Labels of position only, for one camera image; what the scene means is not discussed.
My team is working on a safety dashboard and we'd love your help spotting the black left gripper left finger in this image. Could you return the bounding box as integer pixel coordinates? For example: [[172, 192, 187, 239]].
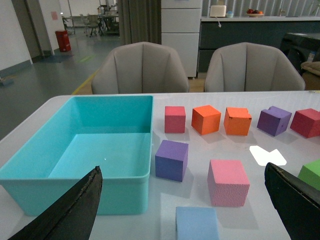
[[10, 166, 103, 240]]

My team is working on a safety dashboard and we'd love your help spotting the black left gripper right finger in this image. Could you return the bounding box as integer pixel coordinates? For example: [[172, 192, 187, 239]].
[[264, 162, 320, 240]]

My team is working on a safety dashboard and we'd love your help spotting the light blue foam block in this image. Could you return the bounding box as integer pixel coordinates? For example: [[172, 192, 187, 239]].
[[175, 206, 220, 240]]

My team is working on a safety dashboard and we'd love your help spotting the green foam block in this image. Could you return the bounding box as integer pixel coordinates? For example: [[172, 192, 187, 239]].
[[298, 159, 320, 190]]

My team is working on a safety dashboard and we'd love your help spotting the red foam block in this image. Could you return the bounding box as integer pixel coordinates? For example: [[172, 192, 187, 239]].
[[290, 108, 320, 138]]

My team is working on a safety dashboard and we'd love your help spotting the purple foam block notched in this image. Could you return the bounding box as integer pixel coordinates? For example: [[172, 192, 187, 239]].
[[257, 106, 292, 137]]

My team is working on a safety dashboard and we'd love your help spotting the turquoise plastic bin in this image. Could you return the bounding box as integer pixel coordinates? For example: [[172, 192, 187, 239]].
[[0, 95, 153, 216]]

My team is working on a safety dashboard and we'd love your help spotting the orange foam block chipped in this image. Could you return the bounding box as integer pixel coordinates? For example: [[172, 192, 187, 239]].
[[223, 107, 252, 136]]

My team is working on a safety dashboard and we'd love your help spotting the purple foam block near bin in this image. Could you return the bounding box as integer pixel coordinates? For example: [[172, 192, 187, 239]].
[[155, 140, 189, 182]]

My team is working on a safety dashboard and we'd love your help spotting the orange foam block left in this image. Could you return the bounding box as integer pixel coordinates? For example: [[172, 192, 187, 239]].
[[191, 105, 222, 135]]

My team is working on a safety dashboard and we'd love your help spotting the dark pink foam block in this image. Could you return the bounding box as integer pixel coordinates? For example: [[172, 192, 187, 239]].
[[164, 106, 186, 134]]

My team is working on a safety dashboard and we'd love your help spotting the beige chair right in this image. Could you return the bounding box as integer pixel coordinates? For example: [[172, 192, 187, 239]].
[[204, 42, 305, 93]]

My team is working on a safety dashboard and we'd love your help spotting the beige chair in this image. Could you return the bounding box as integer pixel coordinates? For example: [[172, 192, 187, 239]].
[[91, 42, 190, 95], [204, 42, 305, 93]]

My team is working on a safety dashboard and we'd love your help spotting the black machine at right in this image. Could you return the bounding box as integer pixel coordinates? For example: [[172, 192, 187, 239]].
[[280, 32, 320, 75]]

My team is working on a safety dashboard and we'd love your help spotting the beige chair left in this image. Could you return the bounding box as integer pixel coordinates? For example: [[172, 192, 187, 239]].
[[91, 42, 190, 95]]

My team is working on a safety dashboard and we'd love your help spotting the dark grey counter cabinet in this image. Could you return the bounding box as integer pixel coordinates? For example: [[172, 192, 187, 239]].
[[197, 17, 320, 73]]

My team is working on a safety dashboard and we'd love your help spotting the fruit bowl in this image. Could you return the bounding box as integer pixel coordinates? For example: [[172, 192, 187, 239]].
[[246, 8, 264, 18]]

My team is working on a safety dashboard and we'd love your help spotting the white toaster appliance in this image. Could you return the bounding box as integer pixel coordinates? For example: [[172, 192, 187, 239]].
[[209, 5, 227, 18]]

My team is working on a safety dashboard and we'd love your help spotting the white drawer cabinet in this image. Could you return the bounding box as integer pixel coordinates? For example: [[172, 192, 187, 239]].
[[160, 0, 203, 78]]

